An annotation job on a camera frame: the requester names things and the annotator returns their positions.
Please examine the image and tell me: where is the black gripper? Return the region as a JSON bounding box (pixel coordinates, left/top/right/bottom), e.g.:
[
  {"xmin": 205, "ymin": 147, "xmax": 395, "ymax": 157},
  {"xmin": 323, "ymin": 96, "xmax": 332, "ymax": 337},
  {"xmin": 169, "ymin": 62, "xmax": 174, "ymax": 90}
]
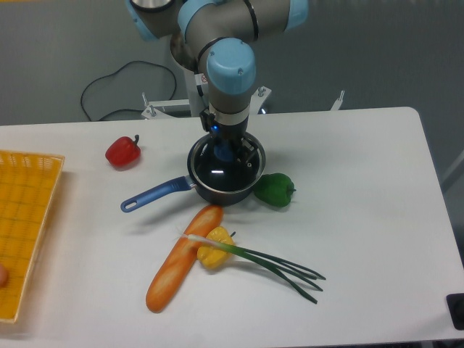
[{"xmin": 199, "ymin": 108, "xmax": 256, "ymax": 163}]

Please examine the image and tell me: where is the glass lid with blue knob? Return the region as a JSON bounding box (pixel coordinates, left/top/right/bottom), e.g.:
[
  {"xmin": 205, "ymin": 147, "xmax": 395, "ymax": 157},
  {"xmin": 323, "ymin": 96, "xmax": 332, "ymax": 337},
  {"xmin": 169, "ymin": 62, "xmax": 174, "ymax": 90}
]
[{"xmin": 187, "ymin": 133, "xmax": 266, "ymax": 192}]

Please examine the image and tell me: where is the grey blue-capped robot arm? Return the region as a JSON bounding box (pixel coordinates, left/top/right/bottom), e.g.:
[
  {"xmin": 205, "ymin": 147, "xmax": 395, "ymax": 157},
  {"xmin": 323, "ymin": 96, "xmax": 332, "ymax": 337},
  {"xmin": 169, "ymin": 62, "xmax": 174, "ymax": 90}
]
[{"xmin": 126, "ymin": 1, "xmax": 309, "ymax": 162}]

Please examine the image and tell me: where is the green bell pepper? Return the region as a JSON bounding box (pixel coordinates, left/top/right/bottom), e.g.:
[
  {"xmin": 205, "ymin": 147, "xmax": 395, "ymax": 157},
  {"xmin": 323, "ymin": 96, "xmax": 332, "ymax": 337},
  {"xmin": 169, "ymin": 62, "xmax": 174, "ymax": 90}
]
[{"xmin": 253, "ymin": 173, "xmax": 296, "ymax": 207}]

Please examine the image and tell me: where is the yellow bell pepper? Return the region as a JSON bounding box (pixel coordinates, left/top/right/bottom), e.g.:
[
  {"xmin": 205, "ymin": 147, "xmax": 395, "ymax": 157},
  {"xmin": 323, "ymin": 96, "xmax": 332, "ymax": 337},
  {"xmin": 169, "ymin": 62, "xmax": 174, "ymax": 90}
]
[{"xmin": 196, "ymin": 226, "xmax": 235, "ymax": 270}]

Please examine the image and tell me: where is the red bell pepper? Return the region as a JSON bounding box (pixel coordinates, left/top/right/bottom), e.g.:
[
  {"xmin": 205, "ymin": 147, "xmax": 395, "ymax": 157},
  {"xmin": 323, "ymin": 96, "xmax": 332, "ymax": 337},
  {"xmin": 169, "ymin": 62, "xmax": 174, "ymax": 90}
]
[{"xmin": 105, "ymin": 134, "xmax": 141, "ymax": 167}]

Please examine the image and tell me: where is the orange baguette bread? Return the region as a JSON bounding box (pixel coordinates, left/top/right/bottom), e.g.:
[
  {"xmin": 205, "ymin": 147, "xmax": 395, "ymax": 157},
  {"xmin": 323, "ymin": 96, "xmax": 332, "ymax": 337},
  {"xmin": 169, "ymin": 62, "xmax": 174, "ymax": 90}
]
[{"xmin": 145, "ymin": 205, "xmax": 223, "ymax": 313}]

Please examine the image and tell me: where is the green spring onion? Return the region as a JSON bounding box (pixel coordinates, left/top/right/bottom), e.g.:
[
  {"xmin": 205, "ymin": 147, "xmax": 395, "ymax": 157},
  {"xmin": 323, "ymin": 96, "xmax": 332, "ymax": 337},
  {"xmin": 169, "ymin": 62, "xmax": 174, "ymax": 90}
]
[{"xmin": 181, "ymin": 233, "xmax": 326, "ymax": 305}]

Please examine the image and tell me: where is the yellow woven basket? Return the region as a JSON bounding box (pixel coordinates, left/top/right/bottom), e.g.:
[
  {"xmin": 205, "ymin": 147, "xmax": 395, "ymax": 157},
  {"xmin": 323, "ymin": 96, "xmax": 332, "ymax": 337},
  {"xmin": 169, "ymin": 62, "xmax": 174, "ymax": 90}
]
[{"xmin": 1, "ymin": 150, "xmax": 65, "ymax": 323}]

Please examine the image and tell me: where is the black object at table edge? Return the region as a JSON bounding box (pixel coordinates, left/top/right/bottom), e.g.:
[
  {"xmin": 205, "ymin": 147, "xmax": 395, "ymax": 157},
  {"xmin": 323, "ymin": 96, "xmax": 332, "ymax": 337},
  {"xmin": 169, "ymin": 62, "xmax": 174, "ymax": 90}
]
[{"xmin": 446, "ymin": 293, "xmax": 464, "ymax": 331}]

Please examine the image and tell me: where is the dark saucepan with blue handle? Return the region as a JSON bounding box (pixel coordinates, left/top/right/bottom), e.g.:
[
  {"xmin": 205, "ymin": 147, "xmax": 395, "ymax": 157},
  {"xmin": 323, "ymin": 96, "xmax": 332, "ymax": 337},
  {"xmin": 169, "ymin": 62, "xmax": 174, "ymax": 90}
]
[{"xmin": 120, "ymin": 133, "xmax": 266, "ymax": 212}]

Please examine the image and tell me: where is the white pedestal base frame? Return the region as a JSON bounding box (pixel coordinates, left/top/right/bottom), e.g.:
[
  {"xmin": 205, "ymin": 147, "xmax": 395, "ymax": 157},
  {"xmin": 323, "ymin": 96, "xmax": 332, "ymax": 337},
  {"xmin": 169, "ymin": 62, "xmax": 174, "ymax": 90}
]
[{"xmin": 140, "ymin": 86, "xmax": 346, "ymax": 120}]

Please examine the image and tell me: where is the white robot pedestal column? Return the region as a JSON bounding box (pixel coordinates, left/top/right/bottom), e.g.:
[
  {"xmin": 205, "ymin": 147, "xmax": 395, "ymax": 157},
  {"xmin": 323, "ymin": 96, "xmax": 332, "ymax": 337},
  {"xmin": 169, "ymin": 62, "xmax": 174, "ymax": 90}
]
[{"xmin": 169, "ymin": 34, "xmax": 218, "ymax": 117}]

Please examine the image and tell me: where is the black cable on floor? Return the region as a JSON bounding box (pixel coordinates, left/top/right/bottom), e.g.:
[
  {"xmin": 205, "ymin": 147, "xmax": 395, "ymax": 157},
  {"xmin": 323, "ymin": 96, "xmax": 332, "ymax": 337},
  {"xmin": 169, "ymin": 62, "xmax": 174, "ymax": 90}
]
[{"xmin": 80, "ymin": 60, "xmax": 178, "ymax": 123}]

